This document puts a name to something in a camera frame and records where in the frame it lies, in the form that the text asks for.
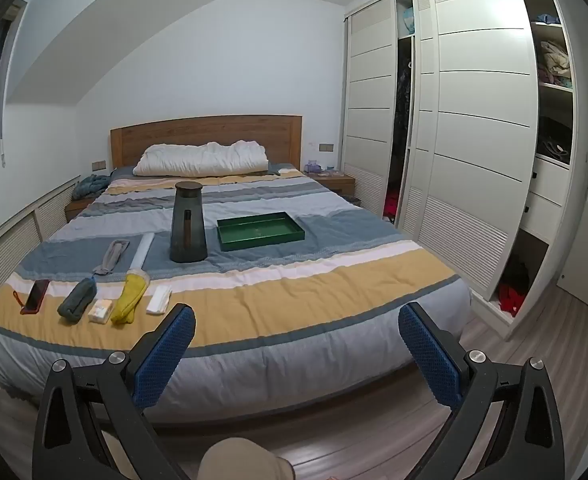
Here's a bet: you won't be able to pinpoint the dark bag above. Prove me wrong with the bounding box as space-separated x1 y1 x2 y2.
536 117 572 163

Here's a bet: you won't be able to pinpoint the striped bedspread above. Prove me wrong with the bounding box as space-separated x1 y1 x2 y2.
0 167 472 423

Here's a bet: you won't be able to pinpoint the tissue packet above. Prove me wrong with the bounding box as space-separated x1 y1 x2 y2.
88 299 114 324

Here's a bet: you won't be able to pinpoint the white pillow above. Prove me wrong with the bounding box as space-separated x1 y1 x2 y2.
132 141 269 177

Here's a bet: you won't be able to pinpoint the phone in red case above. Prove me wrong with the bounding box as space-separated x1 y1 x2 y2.
20 279 51 315

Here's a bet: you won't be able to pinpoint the dark hanging clothes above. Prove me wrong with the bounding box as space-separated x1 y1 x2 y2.
393 35 413 186

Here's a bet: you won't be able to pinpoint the white sliding-door wardrobe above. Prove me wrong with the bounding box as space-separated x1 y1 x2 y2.
341 0 580 341

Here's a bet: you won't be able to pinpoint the pile of pale clothes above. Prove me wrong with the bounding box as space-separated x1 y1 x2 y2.
538 40 572 86

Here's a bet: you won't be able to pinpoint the wooden headboard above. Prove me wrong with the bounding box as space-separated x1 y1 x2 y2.
110 114 303 171

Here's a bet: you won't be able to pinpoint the dark grey lidded jar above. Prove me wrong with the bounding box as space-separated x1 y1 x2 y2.
169 181 209 264

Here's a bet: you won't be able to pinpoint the green tray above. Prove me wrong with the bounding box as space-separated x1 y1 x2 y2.
217 211 305 253

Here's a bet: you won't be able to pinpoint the person's leg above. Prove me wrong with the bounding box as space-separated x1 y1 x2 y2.
204 437 295 480

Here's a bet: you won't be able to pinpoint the white towel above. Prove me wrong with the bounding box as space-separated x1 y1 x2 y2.
128 232 155 273

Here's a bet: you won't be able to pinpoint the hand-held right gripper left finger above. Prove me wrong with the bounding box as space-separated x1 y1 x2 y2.
32 304 197 480

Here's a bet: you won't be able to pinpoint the white slatted wall cabinet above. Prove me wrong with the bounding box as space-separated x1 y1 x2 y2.
0 175 82 311

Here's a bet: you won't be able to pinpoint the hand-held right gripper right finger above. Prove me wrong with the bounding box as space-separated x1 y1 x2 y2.
398 302 565 480

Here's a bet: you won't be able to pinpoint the dark grey towel blue edge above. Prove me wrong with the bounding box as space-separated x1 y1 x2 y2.
57 276 98 320

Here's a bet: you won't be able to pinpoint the grey sock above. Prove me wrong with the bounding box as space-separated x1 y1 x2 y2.
92 239 130 277

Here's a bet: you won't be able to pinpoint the yellow cloth with white cuff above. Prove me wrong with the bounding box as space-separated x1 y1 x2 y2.
110 269 151 325

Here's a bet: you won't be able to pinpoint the wooden nightstand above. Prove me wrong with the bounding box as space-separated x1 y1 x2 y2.
64 195 97 223
316 172 356 196

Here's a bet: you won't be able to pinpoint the blue crumpled cloth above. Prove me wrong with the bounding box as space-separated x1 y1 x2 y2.
72 174 114 202

